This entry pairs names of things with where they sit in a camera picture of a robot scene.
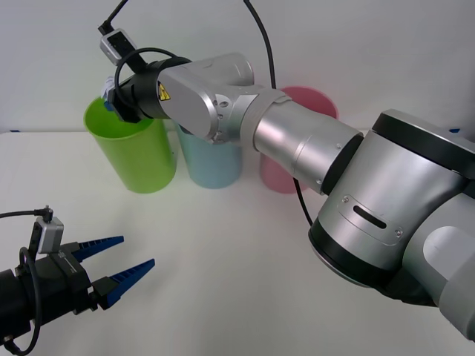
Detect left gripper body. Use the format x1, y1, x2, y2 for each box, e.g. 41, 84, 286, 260
27, 243, 98, 327

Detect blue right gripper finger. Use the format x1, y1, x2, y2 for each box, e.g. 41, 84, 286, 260
104, 96, 140, 125

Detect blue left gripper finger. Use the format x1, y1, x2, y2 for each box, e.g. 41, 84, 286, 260
75, 234, 125, 265
91, 258, 156, 312

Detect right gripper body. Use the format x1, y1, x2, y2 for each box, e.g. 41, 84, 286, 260
117, 73, 151, 119

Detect white paper ball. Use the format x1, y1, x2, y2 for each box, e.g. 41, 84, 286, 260
101, 75, 117, 99

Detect green plastic bin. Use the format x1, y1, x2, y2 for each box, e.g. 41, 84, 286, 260
82, 94, 177, 194

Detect pale blue plastic bin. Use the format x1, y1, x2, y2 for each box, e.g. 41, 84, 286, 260
174, 122, 244, 190

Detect pink plastic bin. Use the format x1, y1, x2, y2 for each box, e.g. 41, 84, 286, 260
258, 85, 339, 194

